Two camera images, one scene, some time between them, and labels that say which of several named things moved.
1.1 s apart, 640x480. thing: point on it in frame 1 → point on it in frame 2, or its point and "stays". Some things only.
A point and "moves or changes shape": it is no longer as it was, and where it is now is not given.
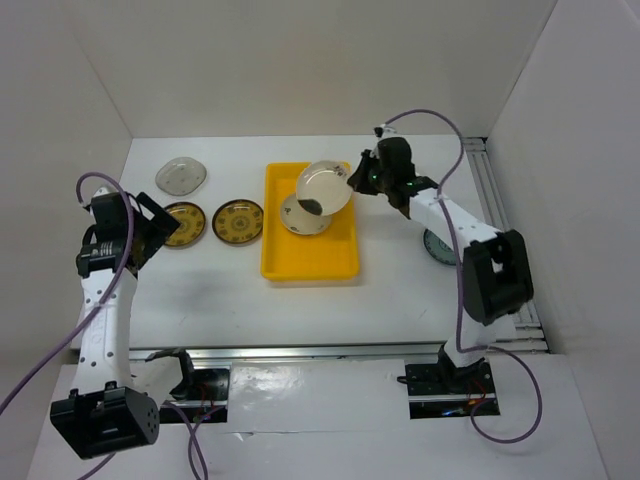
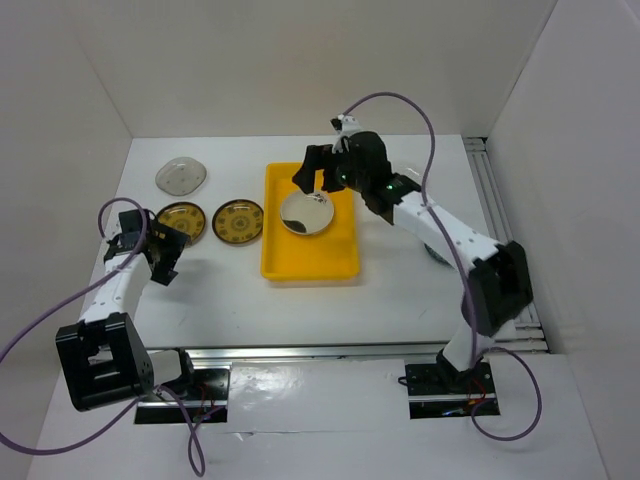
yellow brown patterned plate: (192, 228) stays
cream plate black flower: (324, 187) moves or changes shape
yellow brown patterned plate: (237, 221) stays
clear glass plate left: (181, 176) stays
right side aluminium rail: (528, 336) stays
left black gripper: (161, 226) → (174, 242)
